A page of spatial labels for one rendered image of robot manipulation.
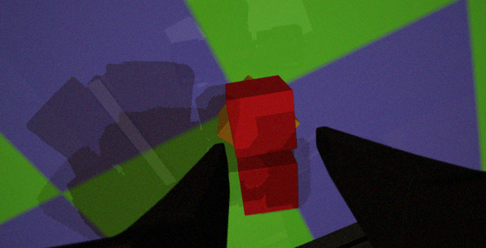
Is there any red cube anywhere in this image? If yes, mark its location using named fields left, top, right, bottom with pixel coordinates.
left=225, top=75, right=297, bottom=158
left=237, top=149, right=299, bottom=216

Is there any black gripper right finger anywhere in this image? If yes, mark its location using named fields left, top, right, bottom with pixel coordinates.
left=316, top=126, right=486, bottom=248

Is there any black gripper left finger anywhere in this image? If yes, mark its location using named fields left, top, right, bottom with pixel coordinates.
left=49, top=143, right=230, bottom=248

